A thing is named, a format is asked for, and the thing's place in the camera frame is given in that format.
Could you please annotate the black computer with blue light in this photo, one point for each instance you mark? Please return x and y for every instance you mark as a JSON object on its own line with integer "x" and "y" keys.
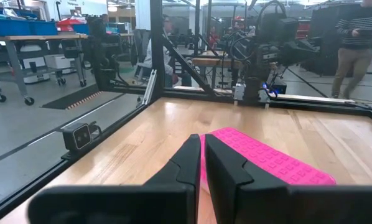
{"x": 279, "y": 88}

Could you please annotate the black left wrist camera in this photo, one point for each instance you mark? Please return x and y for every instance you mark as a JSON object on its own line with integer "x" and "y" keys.
{"x": 279, "y": 28}

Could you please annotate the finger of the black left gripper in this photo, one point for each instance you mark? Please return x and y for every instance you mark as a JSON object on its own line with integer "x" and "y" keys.
{"x": 299, "y": 46}
{"x": 299, "y": 58}

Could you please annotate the silver frame bracket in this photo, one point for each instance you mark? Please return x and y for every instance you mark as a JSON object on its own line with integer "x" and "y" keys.
{"x": 150, "y": 87}

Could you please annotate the black cabinet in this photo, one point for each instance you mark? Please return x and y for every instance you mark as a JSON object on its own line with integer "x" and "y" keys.
{"x": 323, "y": 37}

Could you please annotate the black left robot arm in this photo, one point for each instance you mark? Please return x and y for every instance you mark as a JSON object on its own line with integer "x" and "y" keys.
{"x": 252, "y": 90}

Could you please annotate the seated person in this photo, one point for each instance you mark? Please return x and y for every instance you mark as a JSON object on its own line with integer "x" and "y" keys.
{"x": 169, "y": 67}

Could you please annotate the black background robot arm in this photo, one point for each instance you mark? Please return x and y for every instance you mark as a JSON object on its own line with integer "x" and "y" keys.
{"x": 103, "y": 62}

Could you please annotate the wooden top grey workbench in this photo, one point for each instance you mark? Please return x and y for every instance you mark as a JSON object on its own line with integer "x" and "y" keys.
{"x": 43, "y": 37}

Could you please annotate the pink plastic box lid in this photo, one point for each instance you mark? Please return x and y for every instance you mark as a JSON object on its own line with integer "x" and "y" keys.
{"x": 267, "y": 158}

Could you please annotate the blue storage bin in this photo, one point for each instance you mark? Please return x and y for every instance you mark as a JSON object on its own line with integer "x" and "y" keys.
{"x": 8, "y": 27}
{"x": 44, "y": 28}

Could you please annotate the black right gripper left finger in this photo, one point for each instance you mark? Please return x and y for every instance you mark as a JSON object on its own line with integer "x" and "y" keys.
{"x": 173, "y": 202}

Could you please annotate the black background station frame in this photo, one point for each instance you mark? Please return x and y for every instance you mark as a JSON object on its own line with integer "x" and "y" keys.
{"x": 197, "y": 28}

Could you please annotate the black striped floor mat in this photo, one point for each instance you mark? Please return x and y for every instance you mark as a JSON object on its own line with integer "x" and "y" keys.
{"x": 67, "y": 99}

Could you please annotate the small black table camera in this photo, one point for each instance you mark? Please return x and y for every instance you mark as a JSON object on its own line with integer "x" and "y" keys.
{"x": 80, "y": 137}

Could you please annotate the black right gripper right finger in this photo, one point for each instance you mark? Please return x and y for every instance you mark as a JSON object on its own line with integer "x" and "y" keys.
{"x": 251, "y": 202}

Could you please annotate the wooden background table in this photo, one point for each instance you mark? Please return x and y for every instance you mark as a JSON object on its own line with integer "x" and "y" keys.
{"x": 211, "y": 61}

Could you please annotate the standing person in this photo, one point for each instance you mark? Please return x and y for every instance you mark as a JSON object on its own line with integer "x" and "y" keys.
{"x": 357, "y": 31}

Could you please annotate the red storage bin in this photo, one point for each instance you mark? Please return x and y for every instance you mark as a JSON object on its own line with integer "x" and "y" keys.
{"x": 68, "y": 25}

